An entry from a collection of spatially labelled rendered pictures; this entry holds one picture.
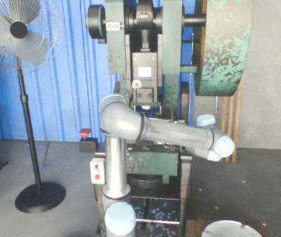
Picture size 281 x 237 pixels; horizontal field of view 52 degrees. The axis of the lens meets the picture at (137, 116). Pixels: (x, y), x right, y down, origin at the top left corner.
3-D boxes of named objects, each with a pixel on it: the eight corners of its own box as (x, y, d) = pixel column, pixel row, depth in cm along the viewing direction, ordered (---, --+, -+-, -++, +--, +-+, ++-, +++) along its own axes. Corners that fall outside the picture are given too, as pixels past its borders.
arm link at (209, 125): (222, 121, 111) (223, 146, 115) (211, 111, 121) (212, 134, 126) (203, 125, 110) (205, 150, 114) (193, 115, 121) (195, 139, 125)
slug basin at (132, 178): (172, 195, 178) (172, 182, 175) (118, 192, 183) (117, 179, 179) (172, 167, 210) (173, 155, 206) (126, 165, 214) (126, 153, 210)
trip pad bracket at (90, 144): (98, 170, 168) (95, 140, 161) (81, 170, 169) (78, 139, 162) (100, 165, 173) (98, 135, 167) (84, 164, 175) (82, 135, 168)
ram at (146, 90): (157, 103, 163) (157, 50, 152) (131, 103, 165) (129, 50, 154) (159, 95, 179) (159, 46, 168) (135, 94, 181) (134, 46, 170)
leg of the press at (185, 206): (196, 256, 173) (206, 115, 141) (177, 254, 175) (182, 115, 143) (190, 173, 259) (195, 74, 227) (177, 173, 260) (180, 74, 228)
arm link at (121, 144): (105, 229, 119) (99, 102, 100) (102, 205, 133) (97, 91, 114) (133, 225, 121) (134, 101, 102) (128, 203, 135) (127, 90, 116)
